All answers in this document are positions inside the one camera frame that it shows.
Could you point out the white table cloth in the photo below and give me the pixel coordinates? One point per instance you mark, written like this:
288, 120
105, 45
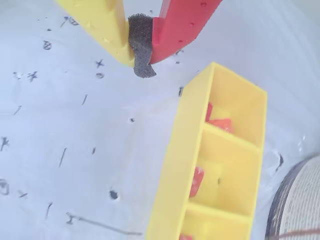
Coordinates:
75, 125

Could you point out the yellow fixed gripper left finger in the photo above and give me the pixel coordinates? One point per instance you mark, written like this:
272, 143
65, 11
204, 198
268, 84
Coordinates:
100, 20

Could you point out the red candy with brand text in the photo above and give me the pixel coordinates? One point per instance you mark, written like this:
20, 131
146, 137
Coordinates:
221, 125

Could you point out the red candy with pointed logo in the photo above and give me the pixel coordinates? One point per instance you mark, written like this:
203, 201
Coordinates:
196, 181

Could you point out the yellow three-compartment box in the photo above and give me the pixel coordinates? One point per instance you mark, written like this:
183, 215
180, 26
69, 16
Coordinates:
185, 140

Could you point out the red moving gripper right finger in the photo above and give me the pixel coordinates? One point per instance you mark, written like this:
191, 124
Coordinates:
180, 25

